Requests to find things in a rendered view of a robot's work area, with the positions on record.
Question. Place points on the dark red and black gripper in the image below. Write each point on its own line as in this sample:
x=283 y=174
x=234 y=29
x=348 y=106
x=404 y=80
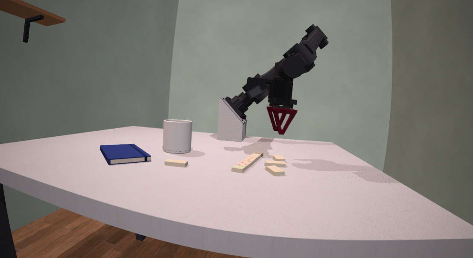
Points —
x=287 y=108

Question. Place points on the blue notebook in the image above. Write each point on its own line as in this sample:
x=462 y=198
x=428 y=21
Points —
x=124 y=154

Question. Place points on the grey mug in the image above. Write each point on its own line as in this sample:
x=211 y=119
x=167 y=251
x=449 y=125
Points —
x=177 y=136

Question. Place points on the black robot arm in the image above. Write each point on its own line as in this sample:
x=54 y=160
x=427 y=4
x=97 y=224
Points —
x=297 y=60

